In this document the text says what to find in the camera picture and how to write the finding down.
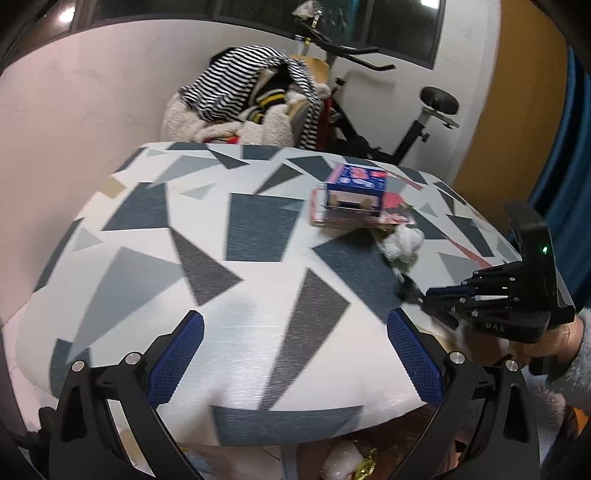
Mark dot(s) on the beige chair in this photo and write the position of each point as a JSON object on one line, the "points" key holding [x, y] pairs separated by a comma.
{"points": [[318, 68]]}

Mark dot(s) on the pink clear flat packet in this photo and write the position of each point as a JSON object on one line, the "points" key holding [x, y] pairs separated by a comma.
{"points": [[318, 207]]}

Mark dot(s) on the brown round basin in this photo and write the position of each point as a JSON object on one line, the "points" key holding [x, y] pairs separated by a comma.
{"points": [[307, 464]]}

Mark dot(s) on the white crumpled cloth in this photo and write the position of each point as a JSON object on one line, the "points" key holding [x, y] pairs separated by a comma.
{"points": [[308, 8]]}

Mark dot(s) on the white fleece blanket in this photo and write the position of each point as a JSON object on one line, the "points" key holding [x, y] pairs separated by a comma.
{"points": [[180, 124]]}

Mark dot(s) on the gold foil wrapper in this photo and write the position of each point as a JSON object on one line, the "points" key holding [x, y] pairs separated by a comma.
{"points": [[368, 468]]}

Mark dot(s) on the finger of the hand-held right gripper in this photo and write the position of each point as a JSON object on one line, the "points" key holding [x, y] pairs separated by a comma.
{"points": [[489, 281], [455, 311]]}

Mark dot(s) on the blue cardboard box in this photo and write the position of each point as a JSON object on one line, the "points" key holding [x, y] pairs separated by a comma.
{"points": [[355, 180]]}

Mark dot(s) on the red cloth strip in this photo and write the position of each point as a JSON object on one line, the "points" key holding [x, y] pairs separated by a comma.
{"points": [[328, 120]]}

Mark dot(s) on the person's right hand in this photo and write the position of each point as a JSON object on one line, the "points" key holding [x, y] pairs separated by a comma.
{"points": [[554, 346]]}

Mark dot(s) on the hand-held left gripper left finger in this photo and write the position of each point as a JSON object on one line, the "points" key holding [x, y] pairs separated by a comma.
{"points": [[178, 360]]}

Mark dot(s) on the wooden door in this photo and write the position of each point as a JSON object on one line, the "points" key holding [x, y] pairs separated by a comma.
{"points": [[521, 92]]}

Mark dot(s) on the crumpled white tissue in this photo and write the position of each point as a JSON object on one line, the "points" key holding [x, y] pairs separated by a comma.
{"points": [[401, 242]]}

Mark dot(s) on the black exercise bike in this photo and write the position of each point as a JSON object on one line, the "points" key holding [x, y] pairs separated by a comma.
{"points": [[355, 134]]}

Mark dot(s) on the pile of clothes on chair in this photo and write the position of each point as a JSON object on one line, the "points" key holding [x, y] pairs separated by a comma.
{"points": [[231, 78]]}

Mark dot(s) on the person's right forearm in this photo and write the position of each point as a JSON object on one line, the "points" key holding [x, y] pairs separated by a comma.
{"points": [[572, 392]]}

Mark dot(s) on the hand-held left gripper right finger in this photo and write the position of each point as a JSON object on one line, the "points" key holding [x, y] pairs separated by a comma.
{"points": [[415, 360]]}

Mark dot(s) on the white plastic pack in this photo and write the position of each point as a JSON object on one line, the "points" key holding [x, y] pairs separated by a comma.
{"points": [[341, 466]]}

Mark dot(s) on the dark window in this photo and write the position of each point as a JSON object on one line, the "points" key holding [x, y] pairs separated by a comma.
{"points": [[392, 23]]}

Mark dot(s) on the dark garment with yellow stripes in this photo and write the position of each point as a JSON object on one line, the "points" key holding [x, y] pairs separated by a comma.
{"points": [[270, 99]]}

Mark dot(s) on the blue curtain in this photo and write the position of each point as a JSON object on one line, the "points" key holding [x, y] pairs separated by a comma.
{"points": [[572, 184]]}

